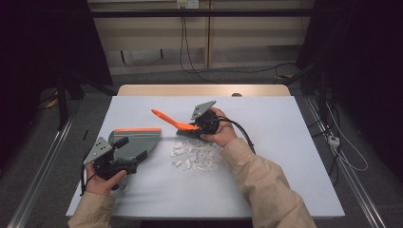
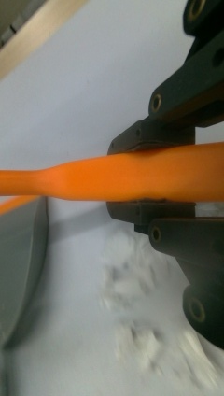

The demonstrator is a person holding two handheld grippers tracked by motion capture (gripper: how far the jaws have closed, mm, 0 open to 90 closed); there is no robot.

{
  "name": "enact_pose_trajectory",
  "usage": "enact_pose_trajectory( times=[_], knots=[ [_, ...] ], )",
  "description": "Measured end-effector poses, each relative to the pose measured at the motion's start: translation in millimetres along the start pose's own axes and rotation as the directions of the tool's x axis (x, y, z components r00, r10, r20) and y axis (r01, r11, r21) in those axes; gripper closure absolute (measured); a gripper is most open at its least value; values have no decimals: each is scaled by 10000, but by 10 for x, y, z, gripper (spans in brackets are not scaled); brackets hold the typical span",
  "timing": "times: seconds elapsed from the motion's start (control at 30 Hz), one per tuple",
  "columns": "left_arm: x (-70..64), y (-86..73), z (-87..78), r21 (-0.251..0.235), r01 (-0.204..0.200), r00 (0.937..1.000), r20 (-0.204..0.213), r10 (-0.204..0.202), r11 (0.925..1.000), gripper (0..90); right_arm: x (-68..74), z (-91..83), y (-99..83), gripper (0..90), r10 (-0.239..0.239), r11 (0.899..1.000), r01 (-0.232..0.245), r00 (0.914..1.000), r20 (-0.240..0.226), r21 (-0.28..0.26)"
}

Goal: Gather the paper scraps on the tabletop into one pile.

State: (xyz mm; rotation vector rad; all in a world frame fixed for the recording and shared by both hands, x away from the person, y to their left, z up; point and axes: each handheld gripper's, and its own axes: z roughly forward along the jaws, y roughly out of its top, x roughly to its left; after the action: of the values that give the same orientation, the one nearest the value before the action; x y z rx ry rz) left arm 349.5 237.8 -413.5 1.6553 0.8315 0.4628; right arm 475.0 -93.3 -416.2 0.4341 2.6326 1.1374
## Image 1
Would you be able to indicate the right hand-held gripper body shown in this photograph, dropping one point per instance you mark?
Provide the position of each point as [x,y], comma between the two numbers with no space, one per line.
[207,123]

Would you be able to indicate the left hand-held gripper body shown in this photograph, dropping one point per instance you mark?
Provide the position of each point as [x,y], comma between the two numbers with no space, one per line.
[104,166]

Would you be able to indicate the grey dustpan with orange edge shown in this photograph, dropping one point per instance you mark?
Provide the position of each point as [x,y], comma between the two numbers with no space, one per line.
[142,142]

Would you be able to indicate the pile of white paper scraps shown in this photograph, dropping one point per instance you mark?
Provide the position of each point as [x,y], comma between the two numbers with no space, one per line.
[196,156]

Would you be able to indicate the orange brush with grey bristles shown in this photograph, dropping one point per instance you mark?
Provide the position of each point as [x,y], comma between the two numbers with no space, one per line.
[171,121]

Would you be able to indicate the person's left hand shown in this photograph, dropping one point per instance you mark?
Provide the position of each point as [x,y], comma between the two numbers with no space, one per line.
[101,186]

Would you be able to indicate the person's right hand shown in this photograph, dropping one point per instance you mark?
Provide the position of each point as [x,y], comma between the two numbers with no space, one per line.
[226,133]

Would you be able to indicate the white table mat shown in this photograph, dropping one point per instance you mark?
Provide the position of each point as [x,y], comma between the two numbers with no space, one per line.
[190,196]

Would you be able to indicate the black metal stand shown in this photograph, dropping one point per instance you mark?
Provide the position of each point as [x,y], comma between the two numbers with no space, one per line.
[62,104]

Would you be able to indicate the black horizontal bar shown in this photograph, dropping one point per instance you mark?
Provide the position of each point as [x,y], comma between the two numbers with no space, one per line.
[158,13]

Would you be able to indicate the dark curtain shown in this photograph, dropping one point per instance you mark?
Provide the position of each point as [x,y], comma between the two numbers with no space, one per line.
[364,63]
[47,41]

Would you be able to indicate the aluminium rail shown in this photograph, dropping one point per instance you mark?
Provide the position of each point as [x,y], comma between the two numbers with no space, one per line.
[348,177]
[41,177]

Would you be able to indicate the white wall socket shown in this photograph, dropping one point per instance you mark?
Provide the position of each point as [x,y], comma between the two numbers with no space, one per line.
[187,3]

